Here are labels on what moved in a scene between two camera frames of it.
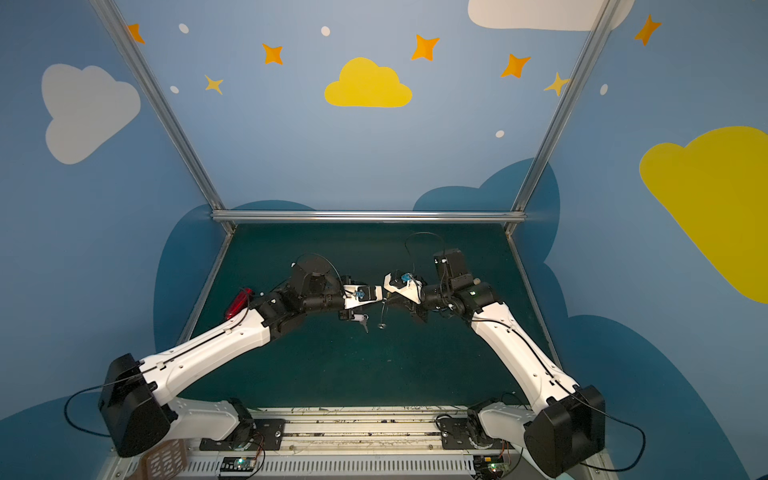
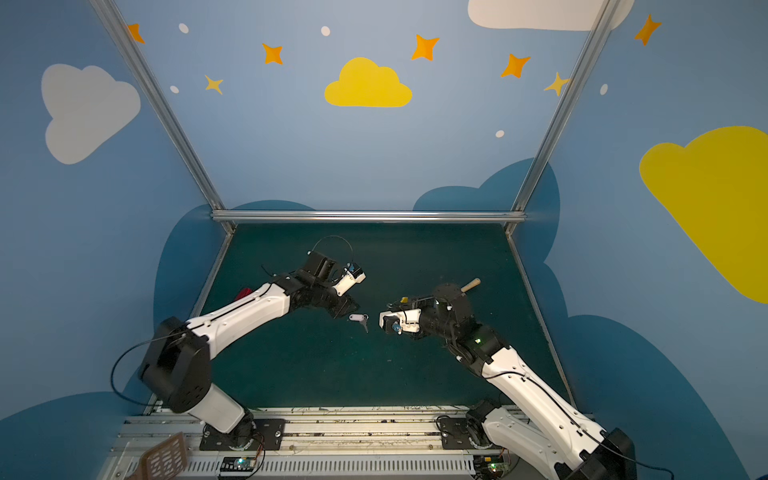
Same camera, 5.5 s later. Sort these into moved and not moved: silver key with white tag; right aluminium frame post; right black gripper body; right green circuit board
Moved: right black gripper body
Not moved: right aluminium frame post; right green circuit board; silver key with white tag
